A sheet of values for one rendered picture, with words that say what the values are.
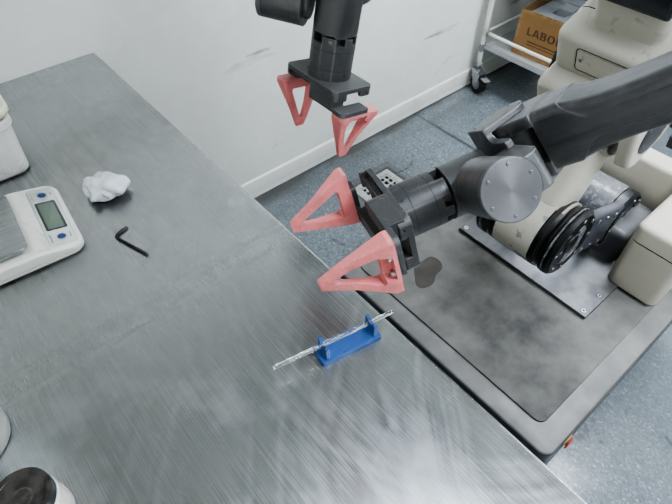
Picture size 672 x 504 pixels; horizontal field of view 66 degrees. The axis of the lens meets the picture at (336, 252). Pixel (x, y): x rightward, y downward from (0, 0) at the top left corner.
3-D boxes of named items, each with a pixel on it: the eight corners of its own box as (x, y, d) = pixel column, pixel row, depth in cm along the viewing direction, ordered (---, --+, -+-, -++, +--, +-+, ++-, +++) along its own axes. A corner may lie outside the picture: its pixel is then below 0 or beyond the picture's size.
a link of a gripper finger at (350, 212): (294, 230, 50) (383, 191, 50) (276, 192, 55) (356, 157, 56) (313, 277, 54) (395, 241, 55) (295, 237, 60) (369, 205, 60)
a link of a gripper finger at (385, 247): (316, 277, 45) (414, 233, 45) (293, 229, 50) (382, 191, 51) (335, 324, 49) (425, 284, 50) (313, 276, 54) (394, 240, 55)
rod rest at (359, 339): (370, 322, 80) (371, 309, 78) (381, 339, 78) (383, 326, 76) (312, 350, 77) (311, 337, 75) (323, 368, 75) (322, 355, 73)
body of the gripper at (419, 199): (392, 227, 47) (466, 195, 47) (352, 172, 54) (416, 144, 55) (404, 275, 51) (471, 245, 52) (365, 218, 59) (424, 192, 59)
